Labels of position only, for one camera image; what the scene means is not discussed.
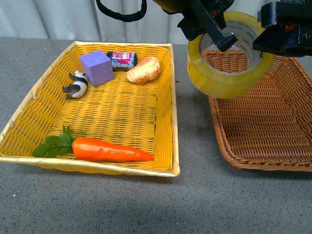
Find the small printed can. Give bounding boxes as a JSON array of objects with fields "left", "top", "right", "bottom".
[{"left": 106, "top": 51, "right": 137, "bottom": 71}]

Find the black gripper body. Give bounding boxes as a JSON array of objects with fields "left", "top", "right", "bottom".
[{"left": 154, "top": 0, "right": 234, "bottom": 17}]

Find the toy panda figure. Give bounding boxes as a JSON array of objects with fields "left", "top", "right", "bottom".
[{"left": 62, "top": 70, "right": 88, "bottom": 99}]

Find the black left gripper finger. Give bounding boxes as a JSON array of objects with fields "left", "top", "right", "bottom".
[{"left": 253, "top": 1, "right": 312, "bottom": 57}]

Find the purple foam cube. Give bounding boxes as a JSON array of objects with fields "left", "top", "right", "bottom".
[{"left": 79, "top": 50, "right": 114, "bottom": 87}]

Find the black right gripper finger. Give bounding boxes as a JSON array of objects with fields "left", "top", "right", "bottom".
[{"left": 178, "top": 10, "right": 238, "bottom": 52}]

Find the yellow woven basket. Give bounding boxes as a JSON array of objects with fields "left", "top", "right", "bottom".
[{"left": 0, "top": 41, "right": 180, "bottom": 177}]

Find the yellow tape roll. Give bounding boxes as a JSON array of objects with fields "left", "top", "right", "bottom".
[{"left": 187, "top": 11, "right": 274, "bottom": 98}]

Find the brown wicker basket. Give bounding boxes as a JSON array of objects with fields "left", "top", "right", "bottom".
[{"left": 209, "top": 56, "right": 312, "bottom": 172}]

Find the toy bread loaf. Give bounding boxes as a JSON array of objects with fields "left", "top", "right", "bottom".
[{"left": 126, "top": 56, "right": 160, "bottom": 84}]

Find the orange toy carrot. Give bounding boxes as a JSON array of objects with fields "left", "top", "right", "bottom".
[{"left": 32, "top": 126, "right": 154, "bottom": 162}]

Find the black braided cable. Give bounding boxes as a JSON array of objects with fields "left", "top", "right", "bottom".
[{"left": 95, "top": 0, "right": 148, "bottom": 23}]

